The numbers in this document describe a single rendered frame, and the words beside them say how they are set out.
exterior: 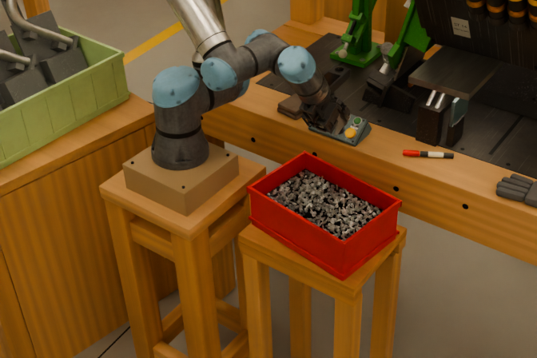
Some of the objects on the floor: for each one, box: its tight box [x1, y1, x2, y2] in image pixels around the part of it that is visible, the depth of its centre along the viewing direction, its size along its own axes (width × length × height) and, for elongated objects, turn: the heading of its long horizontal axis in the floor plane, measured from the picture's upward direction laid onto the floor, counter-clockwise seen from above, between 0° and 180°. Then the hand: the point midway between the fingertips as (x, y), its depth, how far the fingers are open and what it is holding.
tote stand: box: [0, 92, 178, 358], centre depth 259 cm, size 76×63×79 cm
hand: (342, 121), depth 192 cm, fingers closed
